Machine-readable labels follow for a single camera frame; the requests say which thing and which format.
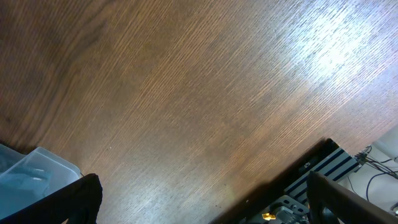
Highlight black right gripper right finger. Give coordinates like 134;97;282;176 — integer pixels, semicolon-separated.
307;171;397;224

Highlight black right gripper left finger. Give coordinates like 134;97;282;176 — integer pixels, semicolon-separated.
1;174;103;224

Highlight clear plastic storage bin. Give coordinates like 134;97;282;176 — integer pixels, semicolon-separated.
1;145;81;219

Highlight aluminium extrusion frame rail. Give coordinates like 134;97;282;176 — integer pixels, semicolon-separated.
248;146;361;224

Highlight black loose wires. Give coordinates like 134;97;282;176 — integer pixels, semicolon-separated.
346;144;398;215

